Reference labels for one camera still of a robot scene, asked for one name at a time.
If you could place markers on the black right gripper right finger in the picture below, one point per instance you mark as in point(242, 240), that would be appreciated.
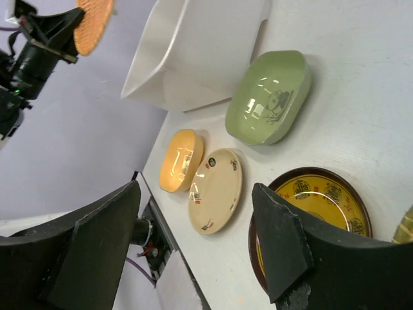
point(311, 264)

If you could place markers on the white plastic bin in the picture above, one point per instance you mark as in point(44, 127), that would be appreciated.
point(194, 53)

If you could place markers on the round orange woven plate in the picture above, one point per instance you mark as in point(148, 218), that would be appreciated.
point(93, 25)

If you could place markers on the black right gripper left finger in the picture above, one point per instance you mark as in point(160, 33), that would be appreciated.
point(74, 261)

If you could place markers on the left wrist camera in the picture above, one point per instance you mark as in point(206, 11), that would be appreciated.
point(13, 9)

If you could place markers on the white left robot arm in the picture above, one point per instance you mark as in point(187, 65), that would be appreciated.
point(12, 104)

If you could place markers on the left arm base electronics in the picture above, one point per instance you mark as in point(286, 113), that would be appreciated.
point(154, 236)

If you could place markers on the beige round patterned plate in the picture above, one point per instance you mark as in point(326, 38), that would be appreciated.
point(215, 191)

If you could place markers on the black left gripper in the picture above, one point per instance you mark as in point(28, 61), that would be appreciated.
point(28, 73)

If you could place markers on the green square panda dish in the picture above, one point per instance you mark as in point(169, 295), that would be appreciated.
point(269, 98)

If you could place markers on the yellow square panda dish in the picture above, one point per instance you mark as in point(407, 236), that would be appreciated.
point(182, 158)

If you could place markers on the round green-rimmed bamboo plate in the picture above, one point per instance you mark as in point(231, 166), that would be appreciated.
point(403, 233)

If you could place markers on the yellow ornate round plate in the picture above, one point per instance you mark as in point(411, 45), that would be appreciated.
point(325, 195)

